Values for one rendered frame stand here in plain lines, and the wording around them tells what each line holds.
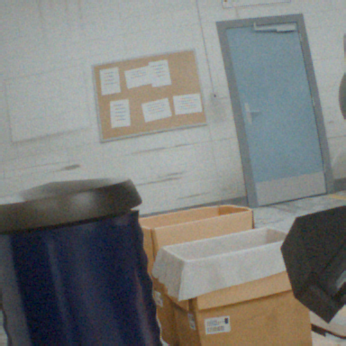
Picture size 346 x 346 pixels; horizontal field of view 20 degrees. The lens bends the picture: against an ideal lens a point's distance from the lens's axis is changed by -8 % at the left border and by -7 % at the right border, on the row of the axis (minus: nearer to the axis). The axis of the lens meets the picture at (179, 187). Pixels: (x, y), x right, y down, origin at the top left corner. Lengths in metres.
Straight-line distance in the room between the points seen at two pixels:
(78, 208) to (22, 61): 11.05
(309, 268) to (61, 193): 0.35
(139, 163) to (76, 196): 11.11
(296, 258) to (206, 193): 10.89
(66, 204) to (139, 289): 0.03
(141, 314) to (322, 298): 0.34
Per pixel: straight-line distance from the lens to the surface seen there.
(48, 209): 0.21
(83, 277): 0.21
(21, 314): 0.22
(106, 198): 0.21
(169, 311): 4.55
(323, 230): 0.56
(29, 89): 11.23
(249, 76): 11.55
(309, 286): 0.57
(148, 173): 11.33
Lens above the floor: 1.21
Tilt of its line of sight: 4 degrees down
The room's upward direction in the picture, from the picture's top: 9 degrees counter-clockwise
